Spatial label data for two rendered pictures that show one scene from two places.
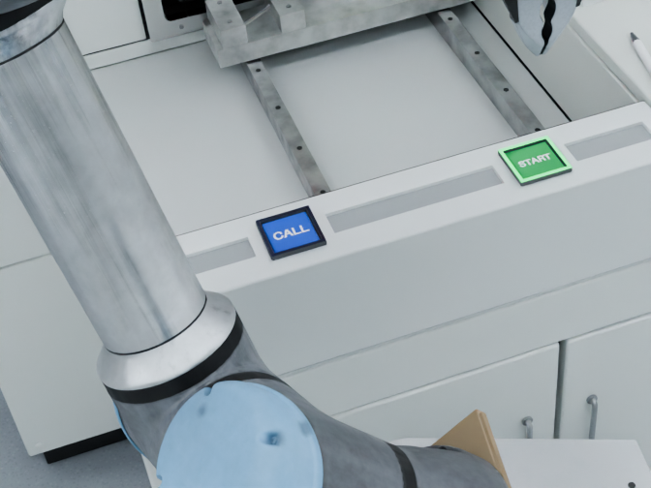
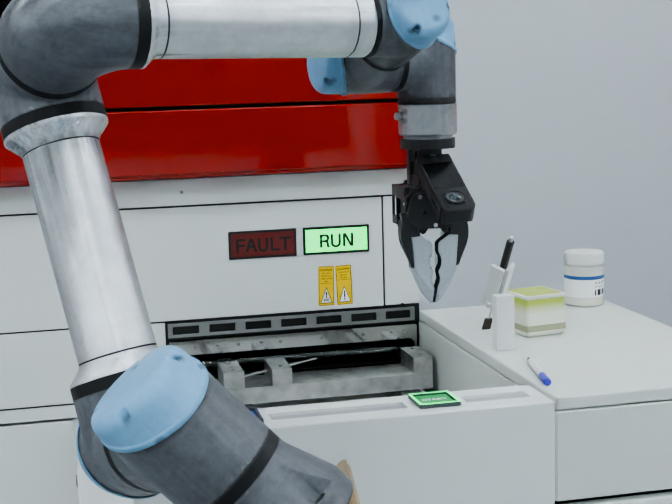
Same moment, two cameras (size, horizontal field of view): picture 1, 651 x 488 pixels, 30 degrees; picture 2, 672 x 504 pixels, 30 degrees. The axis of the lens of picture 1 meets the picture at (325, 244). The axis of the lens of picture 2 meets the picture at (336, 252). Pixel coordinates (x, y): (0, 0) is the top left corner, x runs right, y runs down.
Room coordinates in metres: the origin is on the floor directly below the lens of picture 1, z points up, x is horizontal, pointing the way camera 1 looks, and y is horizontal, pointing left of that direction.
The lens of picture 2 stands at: (-0.67, -0.13, 1.41)
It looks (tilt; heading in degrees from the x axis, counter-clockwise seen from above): 9 degrees down; 1
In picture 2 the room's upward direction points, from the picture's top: 2 degrees counter-clockwise
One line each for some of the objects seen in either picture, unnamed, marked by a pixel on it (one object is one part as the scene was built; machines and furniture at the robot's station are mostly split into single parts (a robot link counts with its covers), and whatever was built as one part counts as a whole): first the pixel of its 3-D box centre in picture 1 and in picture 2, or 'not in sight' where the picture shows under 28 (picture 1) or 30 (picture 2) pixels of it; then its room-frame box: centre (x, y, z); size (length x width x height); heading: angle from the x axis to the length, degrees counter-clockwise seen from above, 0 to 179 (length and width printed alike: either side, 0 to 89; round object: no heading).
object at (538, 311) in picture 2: not in sight; (534, 311); (1.32, -0.41, 1.00); 0.07 x 0.07 x 0.07; 23
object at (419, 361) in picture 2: not in sight; (416, 359); (1.45, -0.22, 0.89); 0.08 x 0.03 x 0.03; 14
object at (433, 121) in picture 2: not in sight; (425, 122); (0.95, -0.21, 1.33); 0.08 x 0.08 x 0.05
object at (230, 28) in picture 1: (226, 20); (230, 374); (1.37, 0.09, 0.89); 0.08 x 0.03 x 0.03; 14
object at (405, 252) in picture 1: (421, 248); (342, 462); (0.90, -0.10, 0.89); 0.55 x 0.09 x 0.14; 104
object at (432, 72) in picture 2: not in sight; (423, 60); (0.95, -0.21, 1.41); 0.09 x 0.08 x 0.11; 117
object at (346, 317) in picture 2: not in sight; (293, 321); (1.48, -0.01, 0.96); 0.44 x 0.01 x 0.02; 104
